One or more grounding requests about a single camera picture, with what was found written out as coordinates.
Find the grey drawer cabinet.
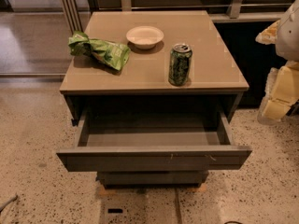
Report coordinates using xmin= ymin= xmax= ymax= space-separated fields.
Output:
xmin=60 ymin=11 xmax=249 ymax=187

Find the green chip bag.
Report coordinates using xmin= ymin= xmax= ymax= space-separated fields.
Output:
xmin=68 ymin=31 xmax=131 ymax=71

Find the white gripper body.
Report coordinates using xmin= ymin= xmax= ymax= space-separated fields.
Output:
xmin=271 ymin=61 xmax=299 ymax=106

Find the open grey top drawer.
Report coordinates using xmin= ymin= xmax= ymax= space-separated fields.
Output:
xmin=57 ymin=110 xmax=251 ymax=173

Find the metal window frame post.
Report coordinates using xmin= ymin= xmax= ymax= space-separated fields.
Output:
xmin=61 ymin=0 xmax=82 ymax=33

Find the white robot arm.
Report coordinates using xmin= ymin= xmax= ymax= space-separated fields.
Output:
xmin=255 ymin=0 xmax=299 ymax=125

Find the green soda can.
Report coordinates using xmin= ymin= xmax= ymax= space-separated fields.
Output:
xmin=168 ymin=43 xmax=192 ymax=86

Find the white paper bowl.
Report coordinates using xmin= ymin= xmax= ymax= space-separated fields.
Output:
xmin=126 ymin=26 xmax=164 ymax=49

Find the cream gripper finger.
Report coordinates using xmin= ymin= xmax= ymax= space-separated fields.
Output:
xmin=262 ymin=97 xmax=291 ymax=120
xmin=255 ymin=21 xmax=279 ymax=45

